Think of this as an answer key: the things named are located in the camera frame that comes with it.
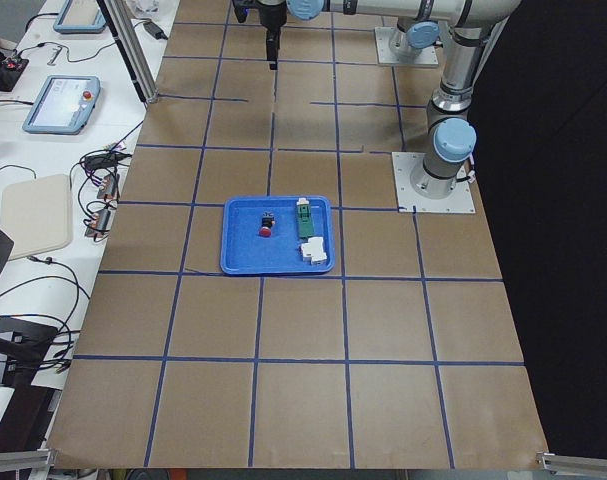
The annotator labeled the black power adapter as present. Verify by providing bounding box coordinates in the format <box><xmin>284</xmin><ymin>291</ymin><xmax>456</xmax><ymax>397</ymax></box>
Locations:
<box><xmin>144</xmin><ymin>21</ymin><xmax>168</xmax><ymax>40</ymax></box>

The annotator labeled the blue teach pendant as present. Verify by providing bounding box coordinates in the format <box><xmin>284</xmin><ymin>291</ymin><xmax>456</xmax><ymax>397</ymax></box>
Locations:
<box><xmin>22</xmin><ymin>75</ymin><xmax>101</xmax><ymax>135</ymax></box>
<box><xmin>53</xmin><ymin>0</ymin><xmax>106</xmax><ymax>34</ymax></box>

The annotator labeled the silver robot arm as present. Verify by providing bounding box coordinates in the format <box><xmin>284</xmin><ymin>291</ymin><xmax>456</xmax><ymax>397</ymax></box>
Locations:
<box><xmin>389</xmin><ymin>17</ymin><xmax>440</xmax><ymax>57</ymax></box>
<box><xmin>232</xmin><ymin>1</ymin><xmax>494</xmax><ymax>200</ymax></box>

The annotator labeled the upper usb hub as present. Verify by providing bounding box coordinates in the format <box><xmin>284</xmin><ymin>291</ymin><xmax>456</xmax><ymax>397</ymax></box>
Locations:
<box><xmin>96</xmin><ymin>172</ymin><xmax>120</xmax><ymax>201</ymax></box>

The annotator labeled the far blue teach pendant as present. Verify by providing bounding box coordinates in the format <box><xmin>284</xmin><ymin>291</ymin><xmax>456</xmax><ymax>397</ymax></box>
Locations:
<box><xmin>53</xmin><ymin>0</ymin><xmax>106</xmax><ymax>34</ymax></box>

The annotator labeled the white plastic connector block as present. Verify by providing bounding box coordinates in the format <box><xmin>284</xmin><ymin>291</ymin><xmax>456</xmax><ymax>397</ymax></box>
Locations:
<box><xmin>299</xmin><ymin>236</ymin><xmax>328</xmax><ymax>265</ymax></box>

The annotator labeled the near blue teach pendant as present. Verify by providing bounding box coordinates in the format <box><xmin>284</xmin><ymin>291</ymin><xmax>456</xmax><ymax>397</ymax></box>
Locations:
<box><xmin>22</xmin><ymin>75</ymin><xmax>101</xmax><ymax>135</ymax></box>

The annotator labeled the lower usb hub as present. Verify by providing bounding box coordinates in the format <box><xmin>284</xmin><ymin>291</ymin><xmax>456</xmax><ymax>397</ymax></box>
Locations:
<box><xmin>84</xmin><ymin>208</ymin><xmax>112</xmax><ymax>241</ymax></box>

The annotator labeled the red push button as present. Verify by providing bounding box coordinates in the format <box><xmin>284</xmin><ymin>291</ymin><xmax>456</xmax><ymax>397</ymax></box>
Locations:
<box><xmin>258</xmin><ymin>212</ymin><xmax>275</xmax><ymax>238</ymax></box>

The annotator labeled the aluminium frame post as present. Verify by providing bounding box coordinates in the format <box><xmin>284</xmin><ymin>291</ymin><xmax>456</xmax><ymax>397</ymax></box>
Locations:
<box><xmin>97</xmin><ymin>0</ymin><xmax>158</xmax><ymax>104</ymax></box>

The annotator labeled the green circuit board module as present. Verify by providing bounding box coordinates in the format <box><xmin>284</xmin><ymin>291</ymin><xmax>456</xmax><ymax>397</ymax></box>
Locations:
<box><xmin>296</xmin><ymin>197</ymin><xmax>314</xmax><ymax>239</ymax></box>

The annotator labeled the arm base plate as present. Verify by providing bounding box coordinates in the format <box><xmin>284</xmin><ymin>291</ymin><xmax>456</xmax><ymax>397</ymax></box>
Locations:
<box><xmin>374</xmin><ymin>22</ymin><xmax>439</xmax><ymax>68</ymax></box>
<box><xmin>392</xmin><ymin>152</ymin><xmax>476</xmax><ymax>214</ymax></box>

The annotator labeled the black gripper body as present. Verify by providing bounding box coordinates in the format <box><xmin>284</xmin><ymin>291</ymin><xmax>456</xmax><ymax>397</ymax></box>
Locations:
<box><xmin>233</xmin><ymin>0</ymin><xmax>287</xmax><ymax>27</ymax></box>

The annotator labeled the aluminium bracket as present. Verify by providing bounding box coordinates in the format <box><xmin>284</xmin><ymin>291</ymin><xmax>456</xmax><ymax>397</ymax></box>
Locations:
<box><xmin>0</xmin><ymin>449</ymin><xmax>57</xmax><ymax>472</ymax></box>
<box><xmin>536</xmin><ymin>452</ymin><xmax>607</xmax><ymax>478</ymax></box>

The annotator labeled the near right aluminium bracket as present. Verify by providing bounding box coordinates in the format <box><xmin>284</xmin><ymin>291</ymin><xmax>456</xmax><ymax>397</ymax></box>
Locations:
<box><xmin>536</xmin><ymin>452</ymin><xmax>607</xmax><ymax>478</ymax></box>

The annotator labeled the usb hub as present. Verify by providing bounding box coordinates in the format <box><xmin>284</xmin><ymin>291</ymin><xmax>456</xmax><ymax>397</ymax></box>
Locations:
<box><xmin>84</xmin><ymin>208</ymin><xmax>112</xmax><ymax>241</ymax></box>
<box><xmin>96</xmin><ymin>172</ymin><xmax>120</xmax><ymax>201</ymax></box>

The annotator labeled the beige pad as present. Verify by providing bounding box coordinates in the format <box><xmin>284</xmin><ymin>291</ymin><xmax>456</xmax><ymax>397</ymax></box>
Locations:
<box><xmin>0</xmin><ymin>174</ymin><xmax>73</xmax><ymax>260</ymax></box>

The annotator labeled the black camera stand base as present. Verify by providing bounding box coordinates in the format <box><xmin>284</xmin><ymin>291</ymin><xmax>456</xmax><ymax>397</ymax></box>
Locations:
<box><xmin>0</xmin><ymin>316</ymin><xmax>58</xmax><ymax>388</ymax></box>

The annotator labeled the blue plastic tray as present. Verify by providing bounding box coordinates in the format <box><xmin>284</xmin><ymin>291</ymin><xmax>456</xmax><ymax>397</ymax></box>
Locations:
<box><xmin>220</xmin><ymin>195</ymin><xmax>336</xmax><ymax>276</ymax></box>

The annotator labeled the near left aluminium bracket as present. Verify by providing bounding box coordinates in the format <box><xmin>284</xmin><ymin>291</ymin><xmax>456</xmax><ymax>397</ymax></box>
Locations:
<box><xmin>0</xmin><ymin>449</ymin><xmax>57</xmax><ymax>472</ymax></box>

